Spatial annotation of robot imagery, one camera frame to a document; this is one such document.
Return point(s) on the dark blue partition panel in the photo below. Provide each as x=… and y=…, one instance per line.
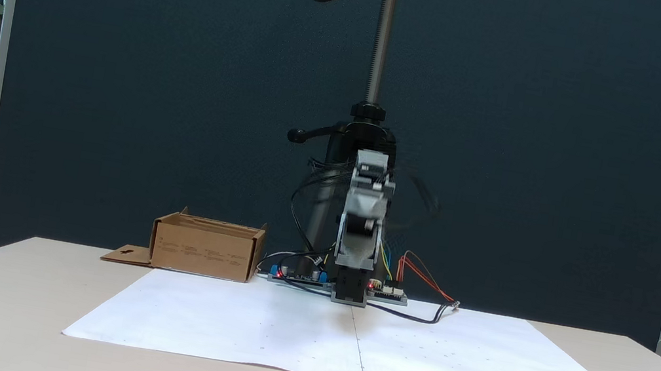
x=122, y=79

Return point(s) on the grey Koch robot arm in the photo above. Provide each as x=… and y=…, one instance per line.
x=351, y=285

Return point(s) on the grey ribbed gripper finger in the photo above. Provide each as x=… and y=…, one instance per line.
x=359, y=248

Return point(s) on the camera stand with metal pole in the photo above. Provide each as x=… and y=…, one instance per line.
x=383, y=34

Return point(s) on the blue circuit board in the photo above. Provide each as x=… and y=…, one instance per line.
x=296, y=276

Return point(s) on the brown cardboard box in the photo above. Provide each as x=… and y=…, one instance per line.
x=204, y=252

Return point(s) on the white paper sheet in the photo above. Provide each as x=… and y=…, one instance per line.
x=507, y=366
x=229, y=322

